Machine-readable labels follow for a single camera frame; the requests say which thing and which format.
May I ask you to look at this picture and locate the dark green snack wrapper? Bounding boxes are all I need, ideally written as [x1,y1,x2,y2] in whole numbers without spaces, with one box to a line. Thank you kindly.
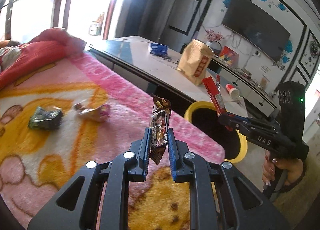
[28,106,63,131]

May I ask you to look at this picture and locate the pink yellow snack wrapper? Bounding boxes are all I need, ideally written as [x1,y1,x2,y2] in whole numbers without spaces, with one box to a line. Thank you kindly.
[73,103,111,122]

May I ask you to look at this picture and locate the grey standing air conditioner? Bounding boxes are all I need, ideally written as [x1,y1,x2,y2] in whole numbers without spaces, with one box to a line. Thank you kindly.
[138,0,190,44]

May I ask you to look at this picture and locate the white tv cabinet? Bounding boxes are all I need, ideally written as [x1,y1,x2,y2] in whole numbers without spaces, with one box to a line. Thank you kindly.
[208,58,280,118]

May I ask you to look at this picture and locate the brown framed glass door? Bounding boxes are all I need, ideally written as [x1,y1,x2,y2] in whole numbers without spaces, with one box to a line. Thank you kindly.
[1,0,112,42]

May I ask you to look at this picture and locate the dark blue curtain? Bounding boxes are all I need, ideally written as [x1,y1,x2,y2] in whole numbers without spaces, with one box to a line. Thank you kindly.
[115,0,148,38]

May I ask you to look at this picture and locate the red candy bar wrapper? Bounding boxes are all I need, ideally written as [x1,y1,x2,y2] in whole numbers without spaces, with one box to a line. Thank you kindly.
[202,75,233,131]

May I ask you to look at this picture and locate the black wall television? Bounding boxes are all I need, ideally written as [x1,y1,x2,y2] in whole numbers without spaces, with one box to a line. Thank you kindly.
[222,0,290,62]

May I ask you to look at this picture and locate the white coffee table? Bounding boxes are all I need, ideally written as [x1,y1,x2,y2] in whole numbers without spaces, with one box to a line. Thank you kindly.
[89,35,249,118]

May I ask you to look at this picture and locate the blue tissue pack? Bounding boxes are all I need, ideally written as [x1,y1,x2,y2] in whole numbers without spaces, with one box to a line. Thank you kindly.
[148,42,168,56]

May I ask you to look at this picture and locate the red paper cup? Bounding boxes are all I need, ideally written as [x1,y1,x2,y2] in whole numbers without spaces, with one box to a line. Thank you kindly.
[225,84,240,99]

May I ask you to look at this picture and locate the brown paper bag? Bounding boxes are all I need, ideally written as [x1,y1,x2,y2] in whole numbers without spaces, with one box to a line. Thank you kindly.
[177,39,213,86]

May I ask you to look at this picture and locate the white vase red flowers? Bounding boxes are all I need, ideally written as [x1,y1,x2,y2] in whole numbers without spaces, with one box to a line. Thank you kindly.
[206,29,224,49]

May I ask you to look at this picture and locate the red framed picture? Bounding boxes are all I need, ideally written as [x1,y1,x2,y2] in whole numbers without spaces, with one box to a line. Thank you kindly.
[219,46,239,67]

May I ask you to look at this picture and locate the right hand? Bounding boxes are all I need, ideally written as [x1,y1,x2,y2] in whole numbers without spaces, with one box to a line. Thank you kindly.
[262,151,304,186]

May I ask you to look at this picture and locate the red blanket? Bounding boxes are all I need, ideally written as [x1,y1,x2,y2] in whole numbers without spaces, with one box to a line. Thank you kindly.
[1,28,86,89]

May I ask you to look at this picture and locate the brown snack wrapper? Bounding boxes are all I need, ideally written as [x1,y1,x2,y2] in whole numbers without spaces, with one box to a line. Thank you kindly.
[149,95,171,165]

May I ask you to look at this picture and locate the yellow rimmed trash bin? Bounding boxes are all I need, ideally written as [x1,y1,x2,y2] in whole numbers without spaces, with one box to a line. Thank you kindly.
[184,101,248,163]

